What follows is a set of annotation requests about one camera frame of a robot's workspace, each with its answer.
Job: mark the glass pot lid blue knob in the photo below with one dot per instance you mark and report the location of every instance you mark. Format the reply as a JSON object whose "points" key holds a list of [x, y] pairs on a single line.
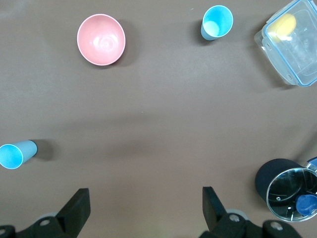
{"points": [[284, 193]]}

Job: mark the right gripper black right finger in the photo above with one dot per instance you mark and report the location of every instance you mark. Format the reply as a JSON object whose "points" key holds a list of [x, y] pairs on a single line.
{"points": [[214, 210]]}

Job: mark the brown table cover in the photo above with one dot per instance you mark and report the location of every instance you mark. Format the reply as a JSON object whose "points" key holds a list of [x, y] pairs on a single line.
{"points": [[148, 111]]}

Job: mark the clear container lid blue seal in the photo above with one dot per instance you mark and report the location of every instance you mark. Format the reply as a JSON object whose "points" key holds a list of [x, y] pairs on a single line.
{"points": [[304, 49]]}

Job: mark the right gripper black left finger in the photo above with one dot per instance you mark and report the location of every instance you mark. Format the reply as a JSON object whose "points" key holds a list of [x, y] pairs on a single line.
{"points": [[75, 210]]}

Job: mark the blue plastic cup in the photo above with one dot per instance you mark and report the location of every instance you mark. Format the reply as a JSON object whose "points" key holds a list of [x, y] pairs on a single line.
{"points": [[24, 148], [218, 22]]}

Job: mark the pink bowl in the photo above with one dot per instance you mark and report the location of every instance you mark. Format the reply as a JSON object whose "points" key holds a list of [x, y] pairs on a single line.
{"points": [[101, 39]]}

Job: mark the clear plastic food container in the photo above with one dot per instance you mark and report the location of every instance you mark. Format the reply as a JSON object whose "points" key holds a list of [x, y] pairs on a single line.
{"points": [[259, 41]]}

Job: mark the yellow lemon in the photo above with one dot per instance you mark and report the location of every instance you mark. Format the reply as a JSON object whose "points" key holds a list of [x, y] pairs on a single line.
{"points": [[284, 23]]}

